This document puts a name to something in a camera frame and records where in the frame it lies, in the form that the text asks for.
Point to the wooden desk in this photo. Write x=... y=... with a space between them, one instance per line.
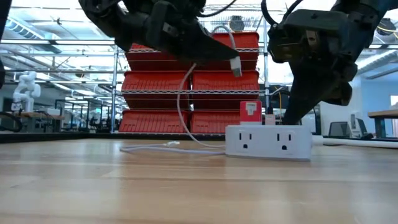
x=382 y=113

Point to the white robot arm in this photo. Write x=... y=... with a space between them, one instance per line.
x=26 y=90

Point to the wooden top workbench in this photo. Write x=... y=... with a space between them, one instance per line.
x=37 y=115

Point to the black office chair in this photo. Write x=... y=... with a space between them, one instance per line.
x=339 y=128

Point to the white square power strip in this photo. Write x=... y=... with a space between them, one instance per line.
x=264 y=152

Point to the black table frame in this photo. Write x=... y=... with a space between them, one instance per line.
x=62 y=136

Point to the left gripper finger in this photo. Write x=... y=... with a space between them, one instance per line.
x=205 y=46

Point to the black round ceiling fixture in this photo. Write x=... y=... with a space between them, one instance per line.
x=387 y=26

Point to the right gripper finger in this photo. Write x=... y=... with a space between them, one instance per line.
x=340 y=93
x=308 y=90

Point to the red USB wall charger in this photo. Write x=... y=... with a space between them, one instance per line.
x=250 y=116

